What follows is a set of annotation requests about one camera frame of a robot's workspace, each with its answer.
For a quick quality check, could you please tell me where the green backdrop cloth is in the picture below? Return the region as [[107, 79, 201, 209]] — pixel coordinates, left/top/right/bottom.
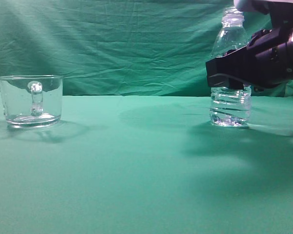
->
[[0, 0, 293, 98]]

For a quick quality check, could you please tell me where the green table cloth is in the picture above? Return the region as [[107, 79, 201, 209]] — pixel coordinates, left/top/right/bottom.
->
[[0, 96, 293, 234]]

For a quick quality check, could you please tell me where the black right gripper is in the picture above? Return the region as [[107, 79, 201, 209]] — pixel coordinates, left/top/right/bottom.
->
[[206, 3, 293, 93]]

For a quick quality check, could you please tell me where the clear plastic water bottle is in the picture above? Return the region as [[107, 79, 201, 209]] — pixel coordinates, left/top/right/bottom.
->
[[209, 6, 251, 127]]

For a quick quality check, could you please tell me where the clear glass mug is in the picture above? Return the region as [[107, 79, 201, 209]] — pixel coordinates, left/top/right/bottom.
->
[[0, 75, 63, 128]]

